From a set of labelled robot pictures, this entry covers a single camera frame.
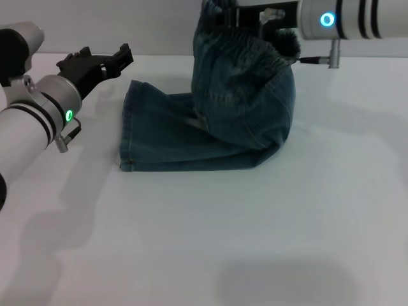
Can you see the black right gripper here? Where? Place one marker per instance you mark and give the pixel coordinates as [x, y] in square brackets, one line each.
[271, 14]

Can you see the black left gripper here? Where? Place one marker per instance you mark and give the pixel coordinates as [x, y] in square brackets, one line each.
[83, 71]

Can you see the blue denim shorts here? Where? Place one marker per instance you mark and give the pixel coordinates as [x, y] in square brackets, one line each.
[191, 143]

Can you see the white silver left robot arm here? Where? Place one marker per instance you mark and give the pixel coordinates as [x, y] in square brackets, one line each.
[28, 127]

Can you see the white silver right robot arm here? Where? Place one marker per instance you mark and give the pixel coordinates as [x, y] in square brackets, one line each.
[357, 19]

